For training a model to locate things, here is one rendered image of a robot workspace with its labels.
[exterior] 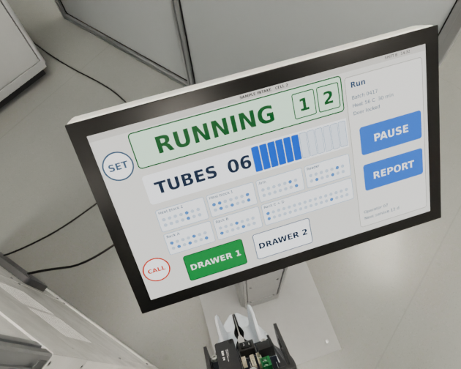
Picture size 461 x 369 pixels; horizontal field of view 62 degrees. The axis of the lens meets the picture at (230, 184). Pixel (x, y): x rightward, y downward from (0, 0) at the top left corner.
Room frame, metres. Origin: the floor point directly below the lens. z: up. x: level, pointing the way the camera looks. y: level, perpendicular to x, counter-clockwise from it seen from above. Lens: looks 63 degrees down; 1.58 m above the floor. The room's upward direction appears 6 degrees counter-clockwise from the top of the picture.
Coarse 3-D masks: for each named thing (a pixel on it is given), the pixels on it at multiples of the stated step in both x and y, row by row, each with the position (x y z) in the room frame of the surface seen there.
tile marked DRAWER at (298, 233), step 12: (276, 228) 0.21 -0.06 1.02; (288, 228) 0.21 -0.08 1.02; (300, 228) 0.21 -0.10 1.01; (252, 240) 0.20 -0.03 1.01; (264, 240) 0.19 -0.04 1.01; (276, 240) 0.19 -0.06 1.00; (288, 240) 0.19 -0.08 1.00; (300, 240) 0.19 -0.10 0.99; (312, 240) 0.19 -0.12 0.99; (264, 252) 0.18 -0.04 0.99; (276, 252) 0.18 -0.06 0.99
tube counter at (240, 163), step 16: (320, 128) 0.31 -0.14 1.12; (336, 128) 0.31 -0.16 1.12; (256, 144) 0.30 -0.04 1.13; (272, 144) 0.30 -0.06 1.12; (288, 144) 0.30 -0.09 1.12; (304, 144) 0.30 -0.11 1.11; (320, 144) 0.30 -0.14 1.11; (336, 144) 0.30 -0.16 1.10; (224, 160) 0.28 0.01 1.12; (240, 160) 0.28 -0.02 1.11; (256, 160) 0.28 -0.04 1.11; (272, 160) 0.28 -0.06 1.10; (288, 160) 0.28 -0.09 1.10; (240, 176) 0.26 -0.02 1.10
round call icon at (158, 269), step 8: (160, 256) 0.18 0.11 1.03; (144, 264) 0.17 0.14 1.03; (152, 264) 0.17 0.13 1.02; (160, 264) 0.17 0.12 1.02; (168, 264) 0.17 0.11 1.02; (144, 272) 0.16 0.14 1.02; (152, 272) 0.16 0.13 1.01; (160, 272) 0.16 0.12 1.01; (168, 272) 0.16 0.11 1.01; (152, 280) 0.15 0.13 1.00; (160, 280) 0.15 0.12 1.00
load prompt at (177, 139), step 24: (264, 96) 0.34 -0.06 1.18; (288, 96) 0.34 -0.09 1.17; (312, 96) 0.34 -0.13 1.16; (336, 96) 0.34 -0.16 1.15; (192, 120) 0.32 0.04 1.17; (216, 120) 0.32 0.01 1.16; (240, 120) 0.32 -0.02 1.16; (264, 120) 0.32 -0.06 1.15; (288, 120) 0.32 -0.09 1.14; (312, 120) 0.32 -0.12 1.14; (144, 144) 0.29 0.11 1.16; (168, 144) 0.29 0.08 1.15; (192, 144) 0.29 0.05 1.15; (216, 144) 0.29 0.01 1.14
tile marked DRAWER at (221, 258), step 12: (240, 240) 0.20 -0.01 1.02; (204, 252) 0.18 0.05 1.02; (216, 252) 0.18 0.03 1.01; (228, 252) 0.18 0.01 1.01; (240, 252) 0.18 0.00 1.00; (192, 264) 0.17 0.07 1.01; (204, 264) 0.17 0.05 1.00; (216, 264) 0.17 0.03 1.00; (228, 264) 0.17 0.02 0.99; (240, 264) 0.17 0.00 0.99; (192, 276) 0.16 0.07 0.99; (204, 276) 0.16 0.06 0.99
